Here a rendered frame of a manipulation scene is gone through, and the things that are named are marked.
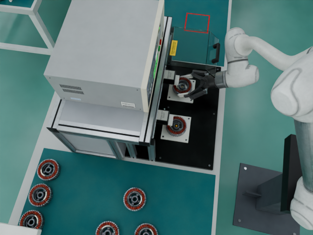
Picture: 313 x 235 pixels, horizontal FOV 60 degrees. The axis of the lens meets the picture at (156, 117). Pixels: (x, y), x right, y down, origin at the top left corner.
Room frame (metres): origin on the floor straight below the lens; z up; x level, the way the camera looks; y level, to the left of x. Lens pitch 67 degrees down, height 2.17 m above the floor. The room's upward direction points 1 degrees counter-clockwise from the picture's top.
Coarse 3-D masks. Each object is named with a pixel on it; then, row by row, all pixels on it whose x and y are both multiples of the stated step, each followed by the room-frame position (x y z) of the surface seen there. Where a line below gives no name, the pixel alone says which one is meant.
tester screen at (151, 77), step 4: (156, 44) 0.72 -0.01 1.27; (156, 48) 0.72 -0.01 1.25; (156, 56) 0.71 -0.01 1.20; (152, 64) 0.62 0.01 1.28; (156, 64) 0.71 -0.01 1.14; (152, 68) 0.61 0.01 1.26; (152, 72) 0.61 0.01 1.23; (152, 76) 0.61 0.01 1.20; (152, 80) 0.60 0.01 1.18; (148, 84) 0.52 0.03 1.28; (148, 88) 0.52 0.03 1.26; (148, 92) 0.51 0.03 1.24; (148, 96) 0.51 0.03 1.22; (148, 100) 0.50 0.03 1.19; (148, 104) 0.50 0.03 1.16
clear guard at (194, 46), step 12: (180, 36) 0.93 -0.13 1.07; (192, 36) 0.93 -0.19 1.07; (204, 36) 0.92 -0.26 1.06; (168, 48) 0.85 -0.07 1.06; (180, 48) 0.85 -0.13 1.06; (192, 48) 0.85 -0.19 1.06; (204, 48) 0.85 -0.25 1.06; (216, 48) 0.88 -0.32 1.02; (168, 60) 0.78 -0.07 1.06; (180, 60) 0.78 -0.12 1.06; (192, 60) 0.78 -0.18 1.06; (204, 60) 0.78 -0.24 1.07
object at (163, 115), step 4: (160, 112) 0.57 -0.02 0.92; (164, 112) 0.57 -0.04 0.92; (168, 112) 0.57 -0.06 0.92; (160, 116) 0.55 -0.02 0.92; (164, 116) 0.55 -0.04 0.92; (168, 116) 0.55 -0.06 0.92; (172, 116) 0.57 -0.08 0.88; (160, 120) 0.53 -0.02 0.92; (164, 120) 0.53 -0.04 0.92; (168, 120) 0.54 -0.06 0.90; (172, 120) 0.54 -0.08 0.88; (164, 124) 0.52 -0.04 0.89; (168, 124) 0.52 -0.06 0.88
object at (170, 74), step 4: (168, 72) 0.81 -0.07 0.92; (172, 72) 0.81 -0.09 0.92; (164, 76) 0.78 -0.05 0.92; (168, 76) 0.78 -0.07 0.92; (172, 76) 0.78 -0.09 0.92; (176, 76) 0.80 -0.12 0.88; (164, 80) 0.77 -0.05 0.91; (168, 80) 0.76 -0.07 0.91; (172, 80) 0.76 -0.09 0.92; (176, 80) 0.78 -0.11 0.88; (172, 84) 0.76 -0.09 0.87; (176, 84) 0.76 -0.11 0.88
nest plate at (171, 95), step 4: (192, 80) 0.84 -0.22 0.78; (192, 84) 0.81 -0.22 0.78; (192, 88) 0.78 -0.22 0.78; (168, 92) 0.76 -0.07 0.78; (172, 92) 0.76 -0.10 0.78; (168, 96) 0.74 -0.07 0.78; (172, 96) 0.73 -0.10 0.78; (176, 96) 0.73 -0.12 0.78; (172, 100) 0.71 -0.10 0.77; (176, 100) 0.71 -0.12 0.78; (180, 100) 0.71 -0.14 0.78; (184, 100) 0.71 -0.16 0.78; (188, 100) 0.71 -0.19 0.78; (192, 100) 0.70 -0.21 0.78
